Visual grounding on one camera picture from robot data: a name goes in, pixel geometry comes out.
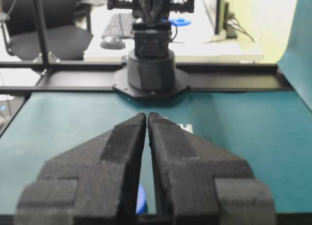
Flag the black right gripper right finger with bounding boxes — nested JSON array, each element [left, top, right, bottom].
[[148, 113, 276, 225]]

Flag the black aluminium frame rail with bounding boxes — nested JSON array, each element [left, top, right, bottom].
[[0, 61, 293, 95]]

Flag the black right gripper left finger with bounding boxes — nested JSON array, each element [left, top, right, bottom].
[[15, 113, 146, 225]]

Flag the black office chair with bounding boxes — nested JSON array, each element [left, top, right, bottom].
[[0, 0, 97, 60]]

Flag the black lattice crate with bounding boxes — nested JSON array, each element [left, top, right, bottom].
[[107, 0, 195, 13]]

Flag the small blue plastic gear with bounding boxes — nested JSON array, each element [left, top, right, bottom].
[[136, 184, 147, 215]]

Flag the black vertical frame post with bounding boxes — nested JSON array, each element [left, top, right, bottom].
[[32, 0, 49, 65]]

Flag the black monitor stand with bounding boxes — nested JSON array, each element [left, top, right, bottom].
[[214, 0, 237, 39]]

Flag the grey computer mouse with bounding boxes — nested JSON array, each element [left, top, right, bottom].
[[100, 36, 126, 50]]

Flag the grey computer keyboard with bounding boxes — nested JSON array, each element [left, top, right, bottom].
[[101, 13, 136, 39]]

